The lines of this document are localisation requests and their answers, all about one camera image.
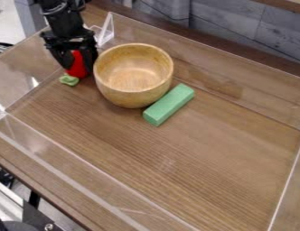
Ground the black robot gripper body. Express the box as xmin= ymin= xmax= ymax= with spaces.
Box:
xmin=40 ymin=29 xmax=95 ymax=52

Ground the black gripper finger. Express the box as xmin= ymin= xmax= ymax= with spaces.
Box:
xmin=82 ymin=47 xmax=98 ymax=73
xmin=50 ymin=49 xmax=75 ymax=69

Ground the red plush fruit green leaf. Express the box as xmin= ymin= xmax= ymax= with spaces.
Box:
xmin=59 ymin=51 xmax=88 ymax=87

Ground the wooden bowl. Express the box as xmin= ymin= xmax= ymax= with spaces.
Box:
xmin=94 ymin=43 xmax=174 ymax=108

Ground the green rectangular block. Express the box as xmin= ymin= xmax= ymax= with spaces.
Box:
xmin=143 ymin=84 xmax=194 ymax=126

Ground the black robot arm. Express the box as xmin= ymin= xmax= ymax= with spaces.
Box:
xmin=36 ymin=0 xmax=98 ymax=74

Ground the black bracket with bolt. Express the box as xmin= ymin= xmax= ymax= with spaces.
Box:
xmin=22 ymin=201 xmax=64 ymax=231

